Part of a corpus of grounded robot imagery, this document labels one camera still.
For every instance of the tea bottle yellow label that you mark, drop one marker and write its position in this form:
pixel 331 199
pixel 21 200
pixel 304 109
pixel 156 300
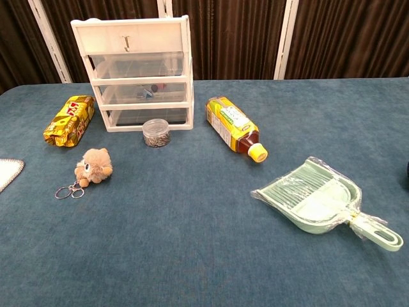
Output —
pixel 231 123

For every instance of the clear plastic drawer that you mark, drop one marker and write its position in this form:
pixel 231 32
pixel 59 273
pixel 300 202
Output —
pixel 137 65
pixel 147 115
pixel 128 94

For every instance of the blue table mat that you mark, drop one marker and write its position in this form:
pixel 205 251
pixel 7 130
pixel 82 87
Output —
pixel 191 240

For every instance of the green dustpan in plastic wrap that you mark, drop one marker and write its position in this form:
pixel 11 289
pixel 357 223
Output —
pixel 287 195

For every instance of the dark brown curtain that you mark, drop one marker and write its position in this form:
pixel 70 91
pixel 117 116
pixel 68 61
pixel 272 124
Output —
pixel 233 38

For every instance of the pale green dustpan brush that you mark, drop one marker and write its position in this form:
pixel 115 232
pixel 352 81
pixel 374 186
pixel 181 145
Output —
pixel 322 204

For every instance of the white plastic drawer unit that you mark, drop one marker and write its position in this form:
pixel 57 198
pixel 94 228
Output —
pixel 134 33

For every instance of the yellow snack bag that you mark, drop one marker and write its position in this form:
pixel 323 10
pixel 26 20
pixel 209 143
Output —
pixel 68 121

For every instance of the white cloth with stitched edge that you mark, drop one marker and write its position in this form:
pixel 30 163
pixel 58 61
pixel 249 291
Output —
pixel 8 171

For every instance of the white frame post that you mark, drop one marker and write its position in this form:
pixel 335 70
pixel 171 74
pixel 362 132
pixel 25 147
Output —
pixel 285 41
pixel 164 8
pixel 51 44

